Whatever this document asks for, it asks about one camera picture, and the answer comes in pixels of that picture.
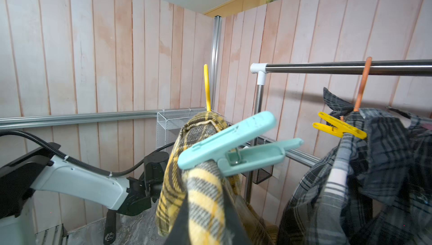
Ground white wire shelf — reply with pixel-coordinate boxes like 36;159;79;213
156;107;206;148

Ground black mesh shelf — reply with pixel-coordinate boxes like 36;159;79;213
233;137;274;184

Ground orange hanger left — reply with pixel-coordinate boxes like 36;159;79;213
353;57;372;112

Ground teal clothespin front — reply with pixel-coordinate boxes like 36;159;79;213
178;111;304;176

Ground yellow plastic hanger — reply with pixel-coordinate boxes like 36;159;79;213
204;64;212;112

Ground grey plaid shirt left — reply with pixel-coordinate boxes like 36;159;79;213
277;89;432;245

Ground metal clothes rack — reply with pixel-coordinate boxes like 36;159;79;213
242;59;432;205

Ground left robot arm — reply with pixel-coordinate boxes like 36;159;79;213
1;147;169;245

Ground yellow clothespin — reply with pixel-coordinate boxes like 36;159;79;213
312;112;367;139

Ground yellow plaid shirt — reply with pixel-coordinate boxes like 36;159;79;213
156;111;279;245

